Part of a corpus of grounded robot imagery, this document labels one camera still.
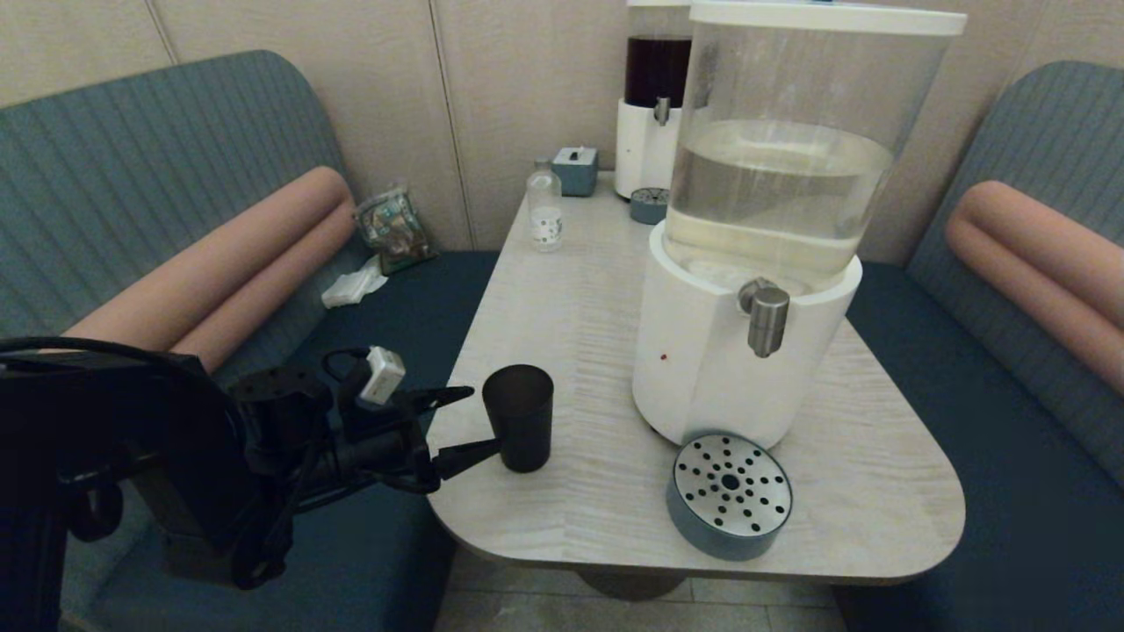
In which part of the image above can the black plastic cup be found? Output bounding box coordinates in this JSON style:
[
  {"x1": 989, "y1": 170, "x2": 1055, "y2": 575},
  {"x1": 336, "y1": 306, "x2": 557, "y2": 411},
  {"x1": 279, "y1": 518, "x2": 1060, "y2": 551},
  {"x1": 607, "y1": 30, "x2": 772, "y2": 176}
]
[{"x1": 482, "y1": 364, "x2": 555, "y2": 474}]

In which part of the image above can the crumpled white tissue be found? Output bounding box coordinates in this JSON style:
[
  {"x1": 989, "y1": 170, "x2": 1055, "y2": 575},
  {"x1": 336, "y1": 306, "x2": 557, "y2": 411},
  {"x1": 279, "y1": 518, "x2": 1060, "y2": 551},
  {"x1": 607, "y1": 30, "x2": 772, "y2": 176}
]
[{"x1": 321, "y1": 255, "x2": 389, "y2": 309}]

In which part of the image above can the clear snack bag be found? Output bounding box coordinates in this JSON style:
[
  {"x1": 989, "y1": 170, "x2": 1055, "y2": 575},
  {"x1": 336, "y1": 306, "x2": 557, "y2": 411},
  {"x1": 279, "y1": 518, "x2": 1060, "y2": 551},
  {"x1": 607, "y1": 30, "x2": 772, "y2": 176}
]
[{"x1": 353, "y1": 184, "x2": 437, "y2": 276}]

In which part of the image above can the small clear plastic bottle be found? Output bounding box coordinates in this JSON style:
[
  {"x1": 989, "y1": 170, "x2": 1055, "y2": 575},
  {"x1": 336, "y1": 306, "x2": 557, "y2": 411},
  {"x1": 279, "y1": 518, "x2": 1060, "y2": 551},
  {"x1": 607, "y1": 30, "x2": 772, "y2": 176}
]
[{"x1": 526, "y1": 158, "x2": 563, "y2": 253}]

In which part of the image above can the clear water dispenser white base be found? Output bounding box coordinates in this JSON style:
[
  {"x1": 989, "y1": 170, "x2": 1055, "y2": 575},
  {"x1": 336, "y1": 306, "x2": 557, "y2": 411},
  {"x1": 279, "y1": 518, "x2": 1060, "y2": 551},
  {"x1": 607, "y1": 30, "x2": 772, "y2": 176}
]
[{"x1": 631, "y1": 2, "x2": 968, "y2": 449}]

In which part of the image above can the blue-grey tissue box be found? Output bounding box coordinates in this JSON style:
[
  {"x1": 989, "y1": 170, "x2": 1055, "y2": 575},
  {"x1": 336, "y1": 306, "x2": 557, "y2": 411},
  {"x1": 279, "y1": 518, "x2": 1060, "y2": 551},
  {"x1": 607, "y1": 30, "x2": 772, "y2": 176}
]
[{"x1": 551, "y1": 147, "x2": 600, "y2": 198}]

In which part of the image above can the round blue drip tray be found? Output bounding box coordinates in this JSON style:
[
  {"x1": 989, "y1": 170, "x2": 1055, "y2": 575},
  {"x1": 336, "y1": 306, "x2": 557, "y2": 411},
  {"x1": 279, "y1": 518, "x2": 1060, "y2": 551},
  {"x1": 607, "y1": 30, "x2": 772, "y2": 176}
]
[
  {"x1": 630, "y1": 187, "x2": 670, "y2": 226},
  {"x1": 666, "y1": 432, "x2": 794, "y2": 562}
]

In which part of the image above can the dark drink dispenser white base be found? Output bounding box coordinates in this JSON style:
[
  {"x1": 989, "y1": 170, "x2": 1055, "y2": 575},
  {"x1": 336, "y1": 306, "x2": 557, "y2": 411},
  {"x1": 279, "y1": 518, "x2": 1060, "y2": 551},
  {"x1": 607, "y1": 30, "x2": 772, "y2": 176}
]
[{"x1": 614, "y1": 0, "x2": 695, "y2": 201}]

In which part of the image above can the teal upholstered bench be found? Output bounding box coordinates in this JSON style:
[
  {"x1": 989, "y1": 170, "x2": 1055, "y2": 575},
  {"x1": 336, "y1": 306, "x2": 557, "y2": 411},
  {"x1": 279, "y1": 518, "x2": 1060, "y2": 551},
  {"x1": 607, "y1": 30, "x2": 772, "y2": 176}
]
[
  {"x1": 832, "y1": 60, "x2": 1124, "y2": 632},
  {"x1": 0, "y1": 50, "x2": 501, "y2": 632}
]

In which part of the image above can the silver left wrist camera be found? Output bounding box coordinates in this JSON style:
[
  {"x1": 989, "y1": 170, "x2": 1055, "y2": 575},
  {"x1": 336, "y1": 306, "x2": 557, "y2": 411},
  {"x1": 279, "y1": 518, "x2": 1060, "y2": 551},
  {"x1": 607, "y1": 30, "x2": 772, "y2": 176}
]
[{"x1": 358, "y1": 346, "x2": 407, "y2": 406}]

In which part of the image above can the table pedestal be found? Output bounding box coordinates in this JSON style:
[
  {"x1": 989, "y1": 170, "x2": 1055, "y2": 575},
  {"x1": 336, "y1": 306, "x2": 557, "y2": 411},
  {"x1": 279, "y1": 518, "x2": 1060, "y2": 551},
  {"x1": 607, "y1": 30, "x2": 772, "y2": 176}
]
[{"x1": 573, "y1": 571, "x2": 691, "y2": 601}]

